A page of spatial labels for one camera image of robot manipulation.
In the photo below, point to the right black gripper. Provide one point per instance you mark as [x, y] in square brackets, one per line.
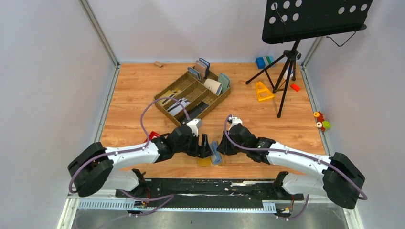
[223, 147]

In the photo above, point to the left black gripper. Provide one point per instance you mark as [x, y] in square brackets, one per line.
[204, 151]

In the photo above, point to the yellow leather card holder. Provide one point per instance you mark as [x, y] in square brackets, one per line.
[214, 160]

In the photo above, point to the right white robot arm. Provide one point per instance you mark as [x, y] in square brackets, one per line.
[335, 177]

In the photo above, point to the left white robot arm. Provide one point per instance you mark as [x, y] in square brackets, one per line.
[99, 167]

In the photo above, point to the beige card holder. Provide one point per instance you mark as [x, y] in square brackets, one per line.
[214, 86]

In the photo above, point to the white black cards in tray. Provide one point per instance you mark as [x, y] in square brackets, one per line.
[175, 108]

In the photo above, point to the teal card holder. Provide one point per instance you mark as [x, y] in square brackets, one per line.
[225, 81]

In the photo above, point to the gold cards in tray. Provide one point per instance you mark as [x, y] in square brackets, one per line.
[168, 94]

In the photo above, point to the blue card holders upright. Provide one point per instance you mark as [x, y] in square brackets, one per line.
[200, 69]

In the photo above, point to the yellow triangular toy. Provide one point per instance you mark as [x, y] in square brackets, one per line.
[262, 92]

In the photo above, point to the woven compartment tray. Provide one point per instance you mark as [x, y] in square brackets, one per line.
[193, 90]

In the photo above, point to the red plastic block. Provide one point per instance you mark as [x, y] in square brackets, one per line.
[153, 135]

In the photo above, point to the small red brick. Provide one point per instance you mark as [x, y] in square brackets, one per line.
[295, 87]

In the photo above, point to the blue green block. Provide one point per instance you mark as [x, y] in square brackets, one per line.
[263, 62]

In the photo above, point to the colourful toy car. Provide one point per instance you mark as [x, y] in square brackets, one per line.
[321, 122]

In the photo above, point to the small wooden block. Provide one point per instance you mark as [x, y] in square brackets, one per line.
[158, 64]

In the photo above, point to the black music stand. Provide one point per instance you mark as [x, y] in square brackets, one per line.
[296, 20]

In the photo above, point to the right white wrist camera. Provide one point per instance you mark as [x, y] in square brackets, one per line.
[234, 120]

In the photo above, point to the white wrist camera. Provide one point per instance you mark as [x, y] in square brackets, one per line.
[234, 120]
[194, 125]

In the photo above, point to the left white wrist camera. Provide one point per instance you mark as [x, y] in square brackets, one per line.
[194, 125]

